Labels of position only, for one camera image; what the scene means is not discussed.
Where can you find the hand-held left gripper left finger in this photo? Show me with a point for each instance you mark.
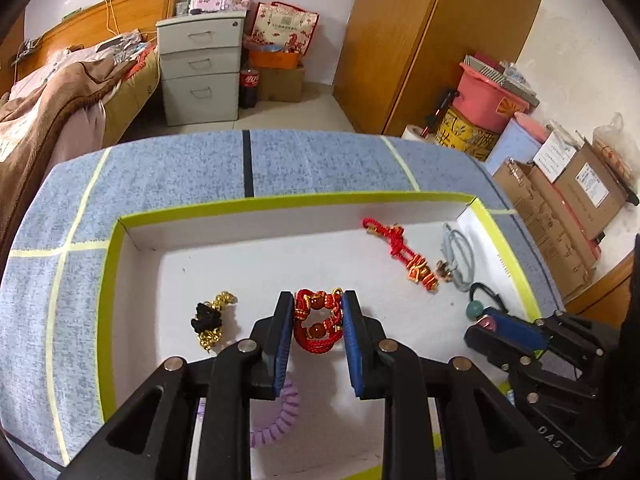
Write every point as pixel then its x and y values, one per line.
pixel 282 350

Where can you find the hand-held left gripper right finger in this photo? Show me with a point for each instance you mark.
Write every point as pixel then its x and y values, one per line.
pixel 356 350

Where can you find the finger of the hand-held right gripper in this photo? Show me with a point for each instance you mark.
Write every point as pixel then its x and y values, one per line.
pixel 492 350
pixel 520 335

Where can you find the red knot charm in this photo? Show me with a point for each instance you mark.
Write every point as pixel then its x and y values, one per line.
pixel 397 247

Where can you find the yellow-green cardboard box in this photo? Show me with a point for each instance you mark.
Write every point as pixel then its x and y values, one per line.
pixel 200 270

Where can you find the wooden door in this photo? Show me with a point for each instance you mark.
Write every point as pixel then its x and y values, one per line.
pixel 605 285

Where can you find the long cardboard box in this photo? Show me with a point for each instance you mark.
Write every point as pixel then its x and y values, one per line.
pixel 545 230

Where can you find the labelled cardboard box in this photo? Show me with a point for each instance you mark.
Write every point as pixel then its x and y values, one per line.
pixel 595 190

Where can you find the white printed box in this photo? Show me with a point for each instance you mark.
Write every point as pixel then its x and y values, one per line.
pixel 555 155

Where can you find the light purple box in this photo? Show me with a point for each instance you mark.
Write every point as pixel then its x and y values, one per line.
pixel 510 147

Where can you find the yellow patterned tin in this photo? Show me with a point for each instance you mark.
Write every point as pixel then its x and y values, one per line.
pixel 465 132

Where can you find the clear plastic bag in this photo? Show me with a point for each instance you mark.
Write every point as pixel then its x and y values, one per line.
pixel 617 140

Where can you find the white paper roll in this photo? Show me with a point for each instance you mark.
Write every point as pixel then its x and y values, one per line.
pixel 415 132

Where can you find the pink plastic bin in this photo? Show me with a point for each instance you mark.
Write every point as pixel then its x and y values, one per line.
pixel 485 100

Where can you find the red black tool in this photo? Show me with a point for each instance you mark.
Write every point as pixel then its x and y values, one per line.
pixel 437 110

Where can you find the grey striped box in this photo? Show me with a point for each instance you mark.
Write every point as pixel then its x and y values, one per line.
pixel 495 72

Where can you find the small cardboard box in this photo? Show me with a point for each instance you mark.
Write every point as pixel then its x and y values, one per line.
pixel 282 85

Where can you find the cola bottle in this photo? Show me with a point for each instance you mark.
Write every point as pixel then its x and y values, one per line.
pixel 249 85

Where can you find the grey drawer nightstand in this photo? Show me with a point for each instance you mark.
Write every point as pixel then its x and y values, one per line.
pixel 200 75

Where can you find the orange plastic basket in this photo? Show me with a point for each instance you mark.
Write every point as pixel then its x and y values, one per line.
pixel 275 59

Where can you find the bed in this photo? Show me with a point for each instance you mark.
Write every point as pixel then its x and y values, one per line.
pixel 130 95

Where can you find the wide wooden wardrobe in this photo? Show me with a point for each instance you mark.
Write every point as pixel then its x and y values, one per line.
pixel 425 35

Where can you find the red patterned gift bag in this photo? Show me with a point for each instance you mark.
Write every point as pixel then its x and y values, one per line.
pixel 285 27

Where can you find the brown blanket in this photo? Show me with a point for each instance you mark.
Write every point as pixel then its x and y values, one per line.
pixel 55 110

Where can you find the pink boxes on nightstand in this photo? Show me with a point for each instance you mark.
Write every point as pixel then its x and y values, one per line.
pixel 220 2

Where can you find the wooden headboard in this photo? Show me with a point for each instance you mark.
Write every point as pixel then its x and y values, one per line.
pixel 135 10

